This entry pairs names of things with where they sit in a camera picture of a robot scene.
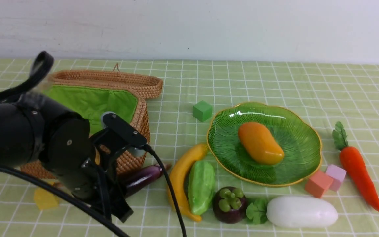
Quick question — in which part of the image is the orange toy mango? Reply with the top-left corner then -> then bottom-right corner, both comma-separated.
238,122 -> 285,165

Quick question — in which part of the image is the light green toy gourd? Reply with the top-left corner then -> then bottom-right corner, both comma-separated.
188,160 -> 215,215

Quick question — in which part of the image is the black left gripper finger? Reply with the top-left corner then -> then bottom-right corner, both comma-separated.
109,193 -> 134,223

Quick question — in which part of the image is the coral orange foam cube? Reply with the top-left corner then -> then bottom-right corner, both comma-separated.
304,170 -> 333,198

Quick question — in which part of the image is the yellow toy banana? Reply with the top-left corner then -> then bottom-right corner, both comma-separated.
169,143 -> 209,222

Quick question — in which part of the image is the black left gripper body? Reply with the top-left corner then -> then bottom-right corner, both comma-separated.
41,112 -> 124,206

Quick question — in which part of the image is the green checkered tablecloth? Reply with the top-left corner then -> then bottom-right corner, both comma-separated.
0,59 -> 379,237

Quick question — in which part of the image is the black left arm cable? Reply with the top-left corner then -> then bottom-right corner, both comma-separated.
0,51 -> 187,237

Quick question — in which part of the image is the dark purple toy mangosteen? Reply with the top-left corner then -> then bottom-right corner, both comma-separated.
212,186 -> 248,224

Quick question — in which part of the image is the green leaf-shaped glass plate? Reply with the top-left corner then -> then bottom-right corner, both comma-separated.
206,101 -> 322,187

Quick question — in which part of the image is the pink foam cube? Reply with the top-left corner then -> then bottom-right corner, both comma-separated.
325,164 -> 346,192

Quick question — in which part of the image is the woven rattan basket green lining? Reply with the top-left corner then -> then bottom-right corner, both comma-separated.
20,83 -> 151,180

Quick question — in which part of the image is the white toy radish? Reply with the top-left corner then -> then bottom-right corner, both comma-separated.
246,196 -> 338,228

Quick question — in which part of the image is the orange toy carrot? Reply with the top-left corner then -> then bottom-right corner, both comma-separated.
331,121 -> 379,212

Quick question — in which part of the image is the green foam cube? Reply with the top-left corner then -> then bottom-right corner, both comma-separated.
192,100 -> 213,122

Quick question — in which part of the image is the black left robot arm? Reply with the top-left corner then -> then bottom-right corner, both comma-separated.
0,95 -> 146,222

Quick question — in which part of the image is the purple toy eggplant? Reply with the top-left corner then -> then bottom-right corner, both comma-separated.
119,164 -> 164,198

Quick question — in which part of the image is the woven rattan basket lid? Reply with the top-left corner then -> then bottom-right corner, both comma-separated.
51,64 -> 164,99

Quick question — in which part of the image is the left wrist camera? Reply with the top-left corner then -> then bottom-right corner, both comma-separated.
101,111 -> 148,157

